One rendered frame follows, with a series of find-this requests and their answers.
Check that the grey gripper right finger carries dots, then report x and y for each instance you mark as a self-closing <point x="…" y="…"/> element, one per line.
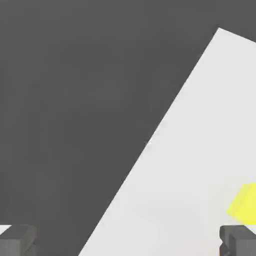
<point x="241" y="243"/>

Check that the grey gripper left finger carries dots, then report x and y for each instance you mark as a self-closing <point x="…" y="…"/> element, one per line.
<point x="17" y="242"/>

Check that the large yellow box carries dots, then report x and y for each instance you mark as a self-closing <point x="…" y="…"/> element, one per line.
<point x="245" y="204"/>

